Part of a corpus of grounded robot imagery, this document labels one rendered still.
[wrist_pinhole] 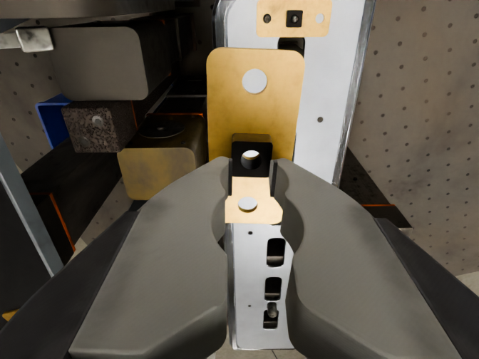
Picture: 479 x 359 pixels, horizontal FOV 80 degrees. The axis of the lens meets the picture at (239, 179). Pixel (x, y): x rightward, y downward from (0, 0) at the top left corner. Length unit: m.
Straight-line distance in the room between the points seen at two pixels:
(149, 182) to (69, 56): 0.15
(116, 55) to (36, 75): 0.52
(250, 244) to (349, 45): 0.34
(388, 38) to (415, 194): 0.44
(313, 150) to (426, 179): 0.56
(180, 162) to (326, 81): 0.21
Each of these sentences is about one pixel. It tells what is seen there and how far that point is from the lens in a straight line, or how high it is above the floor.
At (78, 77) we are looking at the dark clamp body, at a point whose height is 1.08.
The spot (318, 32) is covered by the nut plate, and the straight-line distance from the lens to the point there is 0.39.
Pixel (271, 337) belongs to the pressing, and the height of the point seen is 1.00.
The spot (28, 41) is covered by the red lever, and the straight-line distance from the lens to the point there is 0.34.
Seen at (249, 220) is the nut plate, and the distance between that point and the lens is 0.15.
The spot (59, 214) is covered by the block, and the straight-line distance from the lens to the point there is 0.44.
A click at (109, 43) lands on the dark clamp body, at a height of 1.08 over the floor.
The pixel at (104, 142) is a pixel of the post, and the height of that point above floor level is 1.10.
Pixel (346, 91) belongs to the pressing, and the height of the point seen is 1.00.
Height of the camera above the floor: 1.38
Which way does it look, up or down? 58 degrees down
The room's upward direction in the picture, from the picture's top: 180 degrees counter-clockwise
